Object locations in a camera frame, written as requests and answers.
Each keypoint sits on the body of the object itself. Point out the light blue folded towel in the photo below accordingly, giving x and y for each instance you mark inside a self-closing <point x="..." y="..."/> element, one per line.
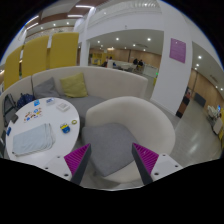
<point x="34" y="140"/>

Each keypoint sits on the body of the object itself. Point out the grey seat cushion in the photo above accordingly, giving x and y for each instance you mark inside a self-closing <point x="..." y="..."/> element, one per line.
<point x="111" y="146"/>

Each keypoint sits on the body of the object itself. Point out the blue yellow tape dispenser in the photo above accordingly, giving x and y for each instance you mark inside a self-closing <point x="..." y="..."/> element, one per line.
<point x="65" y="128"/>

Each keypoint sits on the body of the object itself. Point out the small blue card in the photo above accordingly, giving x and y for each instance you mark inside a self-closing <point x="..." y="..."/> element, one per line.
<point x="36" y="102"/>

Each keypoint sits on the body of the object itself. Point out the white curved sofa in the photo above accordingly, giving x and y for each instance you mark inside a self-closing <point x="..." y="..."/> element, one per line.
<point x="101" y="84"/>

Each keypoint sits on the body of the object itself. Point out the grey throw pillow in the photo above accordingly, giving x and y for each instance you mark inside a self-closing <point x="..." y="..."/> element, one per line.
<point x="46" y="89"/>

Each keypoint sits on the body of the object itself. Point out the yellow partition panel right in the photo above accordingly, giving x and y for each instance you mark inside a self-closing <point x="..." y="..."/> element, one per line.
<point x="63" y="51"/>

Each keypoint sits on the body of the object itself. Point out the colourful sticker sheet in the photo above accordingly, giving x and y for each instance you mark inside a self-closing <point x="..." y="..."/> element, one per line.
<point x="33" y="114"/>

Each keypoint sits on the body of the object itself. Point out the magenta wall poster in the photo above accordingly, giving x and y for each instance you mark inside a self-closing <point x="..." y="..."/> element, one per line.
<point x="177" y="50"/>

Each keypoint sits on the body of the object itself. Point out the blue backpack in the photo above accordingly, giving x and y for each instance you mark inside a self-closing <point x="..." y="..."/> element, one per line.
<point x="24" y="99"/>

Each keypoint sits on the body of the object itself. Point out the yellow partition panel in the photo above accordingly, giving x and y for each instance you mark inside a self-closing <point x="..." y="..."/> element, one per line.
<point x="63" y="51"/>
<point x="34" y="57"/>
<point x="11" y="73"/>

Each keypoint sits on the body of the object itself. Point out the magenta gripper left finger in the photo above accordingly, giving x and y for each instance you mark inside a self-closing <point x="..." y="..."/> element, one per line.
<point x="77" y="162"/>

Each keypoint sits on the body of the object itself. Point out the black phone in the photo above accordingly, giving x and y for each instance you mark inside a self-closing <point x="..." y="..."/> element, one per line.
<point x="14" y="118"/>

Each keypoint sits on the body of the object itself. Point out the yellow-green throw pillow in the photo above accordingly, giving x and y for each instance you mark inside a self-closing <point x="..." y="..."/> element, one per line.
<point x="74" y="86"/>

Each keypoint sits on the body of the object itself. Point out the yellow partition panel middle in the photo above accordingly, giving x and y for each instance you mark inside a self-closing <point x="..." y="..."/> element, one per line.
<point x="34" y="57"/>

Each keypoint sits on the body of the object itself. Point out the white flat box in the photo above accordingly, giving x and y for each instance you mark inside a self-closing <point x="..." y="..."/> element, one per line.
<point x="63" y="107"/>

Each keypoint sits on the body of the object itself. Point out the round white table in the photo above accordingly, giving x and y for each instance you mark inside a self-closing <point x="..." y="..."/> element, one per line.
<point x="64" y="143"/>

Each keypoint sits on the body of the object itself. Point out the yellow tape roll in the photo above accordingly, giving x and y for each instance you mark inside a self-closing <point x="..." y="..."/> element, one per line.
<point x="74" y="122"/>

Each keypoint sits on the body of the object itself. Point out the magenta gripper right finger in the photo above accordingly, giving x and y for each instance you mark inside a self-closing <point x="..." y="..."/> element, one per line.
<point x="145" y="160"/>

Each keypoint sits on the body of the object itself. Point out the white round armchair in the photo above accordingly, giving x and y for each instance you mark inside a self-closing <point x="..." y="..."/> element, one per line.
<point x="148" y="124"/>

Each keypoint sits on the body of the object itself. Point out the yellow partition panel left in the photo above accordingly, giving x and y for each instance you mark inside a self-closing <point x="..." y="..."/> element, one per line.
<point x="11" y="73"/>

